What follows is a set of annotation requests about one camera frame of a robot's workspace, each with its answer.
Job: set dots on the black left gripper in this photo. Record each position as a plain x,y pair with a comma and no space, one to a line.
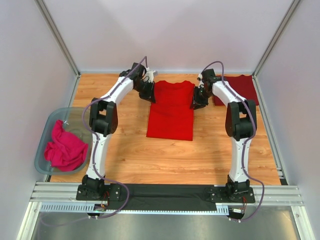
147,92

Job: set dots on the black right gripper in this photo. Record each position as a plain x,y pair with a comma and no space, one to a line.
197,98

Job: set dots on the bright red t shirt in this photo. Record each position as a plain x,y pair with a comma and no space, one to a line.
171,116

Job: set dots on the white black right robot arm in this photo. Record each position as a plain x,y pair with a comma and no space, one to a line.
240,125

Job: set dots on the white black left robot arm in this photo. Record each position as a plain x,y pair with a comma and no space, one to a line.
103,118

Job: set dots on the folded dark red t shirt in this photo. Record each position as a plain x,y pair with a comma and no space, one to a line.
243,85

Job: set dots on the grey plastic bin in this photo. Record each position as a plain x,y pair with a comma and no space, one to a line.
72,121

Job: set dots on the pink t shirt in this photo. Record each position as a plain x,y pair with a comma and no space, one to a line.
66,151

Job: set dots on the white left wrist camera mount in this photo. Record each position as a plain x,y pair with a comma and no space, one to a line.
150,76

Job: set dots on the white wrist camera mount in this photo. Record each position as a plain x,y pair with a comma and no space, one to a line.
150,76
200,80

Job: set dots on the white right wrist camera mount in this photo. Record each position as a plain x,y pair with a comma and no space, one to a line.
200,80

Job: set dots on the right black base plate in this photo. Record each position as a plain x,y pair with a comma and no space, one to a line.
219,194

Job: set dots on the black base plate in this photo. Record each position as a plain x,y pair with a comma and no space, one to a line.
219,194
109,192

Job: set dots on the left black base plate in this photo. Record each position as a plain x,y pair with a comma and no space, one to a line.
109,192

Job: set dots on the right aluminium frame post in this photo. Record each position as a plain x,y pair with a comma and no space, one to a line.
277,35

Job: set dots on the aluminium frame post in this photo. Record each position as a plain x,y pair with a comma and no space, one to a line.
57,35
277,35

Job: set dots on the left aluminium frame post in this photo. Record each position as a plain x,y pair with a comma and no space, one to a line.
57,35

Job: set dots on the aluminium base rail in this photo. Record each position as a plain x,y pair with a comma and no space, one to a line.
274,195

